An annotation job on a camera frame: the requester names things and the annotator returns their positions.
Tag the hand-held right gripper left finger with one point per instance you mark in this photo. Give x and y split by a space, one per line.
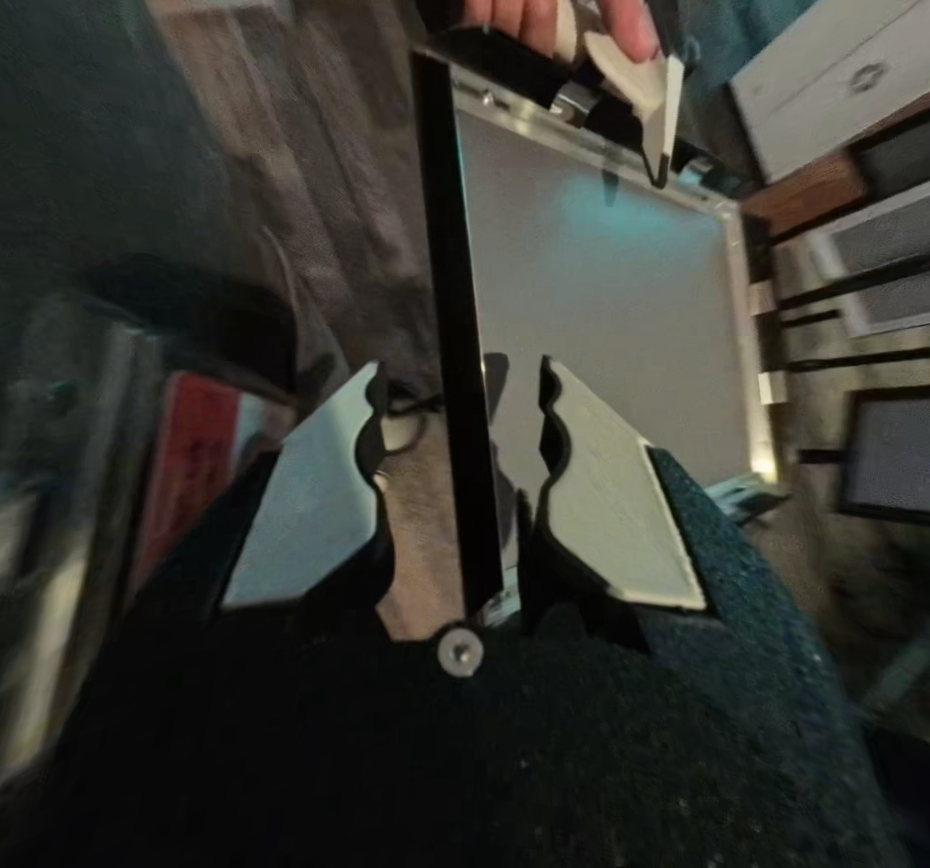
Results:
312 512

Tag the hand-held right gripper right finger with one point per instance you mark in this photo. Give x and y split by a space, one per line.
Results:
625 512

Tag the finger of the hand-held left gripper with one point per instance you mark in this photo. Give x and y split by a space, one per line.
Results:
625 76
665 119

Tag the black snap frame sign stand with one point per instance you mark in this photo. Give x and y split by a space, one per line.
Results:
617 337

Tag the red box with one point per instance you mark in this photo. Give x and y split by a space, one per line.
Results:
189 475

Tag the white recycling cabinet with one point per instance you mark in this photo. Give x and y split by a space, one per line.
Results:
835 76

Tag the person's torso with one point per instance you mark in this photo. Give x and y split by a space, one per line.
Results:
87 119

